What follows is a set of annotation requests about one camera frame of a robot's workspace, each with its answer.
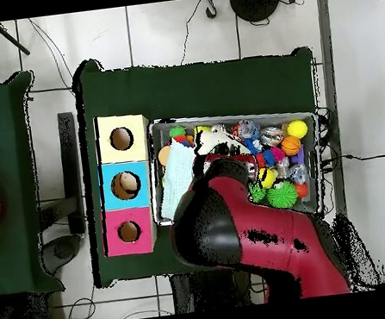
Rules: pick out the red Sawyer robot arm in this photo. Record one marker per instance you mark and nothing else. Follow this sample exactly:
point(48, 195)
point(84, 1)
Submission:
point(273, 226)

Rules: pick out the wooden three-hole sorting box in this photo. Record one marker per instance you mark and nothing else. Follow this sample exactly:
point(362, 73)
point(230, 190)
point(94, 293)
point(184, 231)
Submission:
point(132, 149)

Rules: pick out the yellow plastic ball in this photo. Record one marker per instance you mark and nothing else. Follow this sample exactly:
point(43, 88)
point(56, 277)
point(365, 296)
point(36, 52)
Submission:
point(267, 178)
point(297, 129)

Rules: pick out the small green spiky ball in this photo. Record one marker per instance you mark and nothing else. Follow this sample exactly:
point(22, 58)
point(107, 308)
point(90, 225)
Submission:
point(257, 192)

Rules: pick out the orange basketball toy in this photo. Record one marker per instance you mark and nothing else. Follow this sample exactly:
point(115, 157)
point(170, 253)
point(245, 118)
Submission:
point(290, 145)

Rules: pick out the large green spiky ball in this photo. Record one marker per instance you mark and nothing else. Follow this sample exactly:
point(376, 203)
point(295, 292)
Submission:
point(282, 195)

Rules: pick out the red-orange ball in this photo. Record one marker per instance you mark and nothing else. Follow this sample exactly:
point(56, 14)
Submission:
point(301, 190)

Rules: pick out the mint knitted cloth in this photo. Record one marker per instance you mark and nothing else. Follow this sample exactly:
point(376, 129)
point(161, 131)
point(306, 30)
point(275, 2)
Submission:
point(177, 178)

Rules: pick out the dark green tablecloth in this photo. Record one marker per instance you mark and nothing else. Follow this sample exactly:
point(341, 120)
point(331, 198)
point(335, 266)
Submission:
point(204, 88)
point(4, 207)

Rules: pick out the black round stand base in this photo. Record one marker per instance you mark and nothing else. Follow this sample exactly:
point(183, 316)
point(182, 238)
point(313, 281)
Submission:
point(255, 4)

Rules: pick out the black stand bar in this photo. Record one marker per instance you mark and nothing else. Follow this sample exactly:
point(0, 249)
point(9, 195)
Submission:
point(70, 164)

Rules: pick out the grey round base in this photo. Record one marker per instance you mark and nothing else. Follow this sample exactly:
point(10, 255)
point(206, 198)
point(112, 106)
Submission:
point(63, 251)

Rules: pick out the black rod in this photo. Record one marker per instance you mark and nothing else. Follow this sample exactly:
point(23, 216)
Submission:
point(9, 37)

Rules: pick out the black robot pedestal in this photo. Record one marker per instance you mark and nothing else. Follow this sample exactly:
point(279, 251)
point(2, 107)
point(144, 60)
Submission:
point(209, 293)

